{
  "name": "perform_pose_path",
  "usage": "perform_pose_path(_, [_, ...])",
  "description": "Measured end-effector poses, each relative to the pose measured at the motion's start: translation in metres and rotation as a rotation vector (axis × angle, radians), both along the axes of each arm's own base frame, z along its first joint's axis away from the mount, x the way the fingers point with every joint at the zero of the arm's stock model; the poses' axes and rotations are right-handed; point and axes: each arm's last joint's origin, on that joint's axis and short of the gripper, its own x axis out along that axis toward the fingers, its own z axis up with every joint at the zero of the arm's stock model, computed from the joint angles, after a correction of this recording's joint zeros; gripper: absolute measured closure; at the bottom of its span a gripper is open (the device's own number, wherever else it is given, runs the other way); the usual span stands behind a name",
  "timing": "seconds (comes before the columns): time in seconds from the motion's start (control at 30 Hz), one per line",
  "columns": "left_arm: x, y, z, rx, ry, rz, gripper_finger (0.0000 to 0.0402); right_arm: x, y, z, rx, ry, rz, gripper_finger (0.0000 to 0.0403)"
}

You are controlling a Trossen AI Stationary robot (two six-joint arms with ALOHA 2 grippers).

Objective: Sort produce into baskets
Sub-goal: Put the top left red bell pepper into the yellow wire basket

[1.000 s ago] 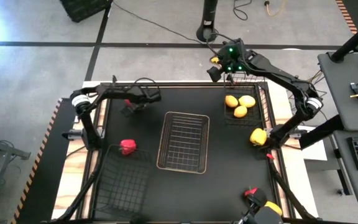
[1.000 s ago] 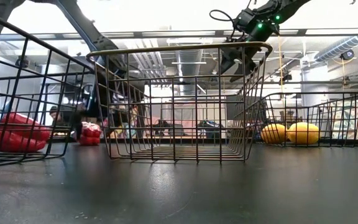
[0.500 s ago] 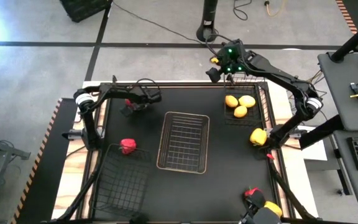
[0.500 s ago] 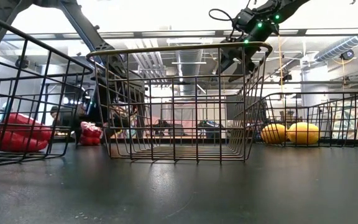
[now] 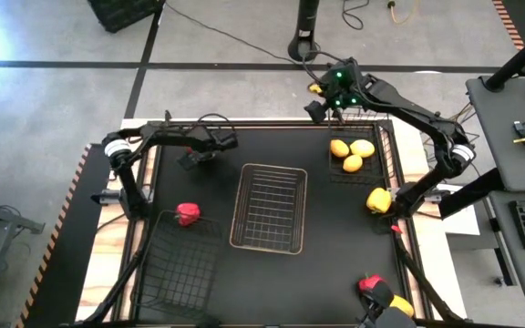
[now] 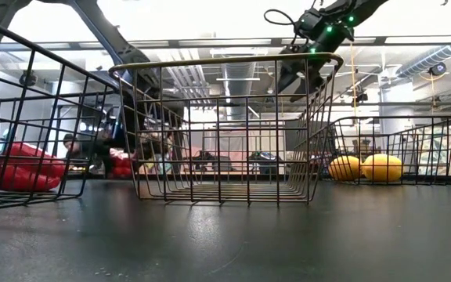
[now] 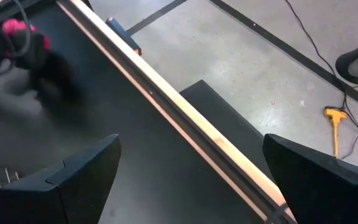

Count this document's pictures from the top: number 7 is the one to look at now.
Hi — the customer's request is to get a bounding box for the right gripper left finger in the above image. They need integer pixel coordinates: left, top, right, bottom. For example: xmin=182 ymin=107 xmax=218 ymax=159
xmin=0 ymin=134 xmax=122 ymax=224

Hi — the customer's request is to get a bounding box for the blue bar clamp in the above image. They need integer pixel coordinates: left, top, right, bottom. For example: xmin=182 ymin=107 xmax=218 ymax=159
xmin=105 ymin=17 xmax=142 ymax=56

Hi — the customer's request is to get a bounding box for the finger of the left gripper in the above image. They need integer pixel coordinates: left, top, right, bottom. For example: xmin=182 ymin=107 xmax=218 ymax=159
xmin=10 ymin=30 xmax=51 ymax=71

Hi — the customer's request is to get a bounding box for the black flat base plate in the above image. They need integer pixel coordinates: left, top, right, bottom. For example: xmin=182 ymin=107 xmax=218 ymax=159
xmin=178 ymin=79 xmax=275 ymax=181

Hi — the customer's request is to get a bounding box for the yellow extension cord plug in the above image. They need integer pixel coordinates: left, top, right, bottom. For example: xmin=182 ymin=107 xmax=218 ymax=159
xmin=323 ymin=106 xmax=348 ymax=158

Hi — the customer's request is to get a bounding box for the long black floor cable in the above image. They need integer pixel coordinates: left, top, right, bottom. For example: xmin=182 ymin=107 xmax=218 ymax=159
xmin=284 ymin=0 xmax=358 ymax=172

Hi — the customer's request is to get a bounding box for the red bell pepper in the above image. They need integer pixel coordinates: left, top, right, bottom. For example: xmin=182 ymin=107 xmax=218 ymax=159
xmin=1 ymin=18 xmax=51 ymax=58

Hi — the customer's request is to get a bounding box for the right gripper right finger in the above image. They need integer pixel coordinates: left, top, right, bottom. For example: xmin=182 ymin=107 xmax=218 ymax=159
xmin=262 ymin=133 xmax=358 ymax=224

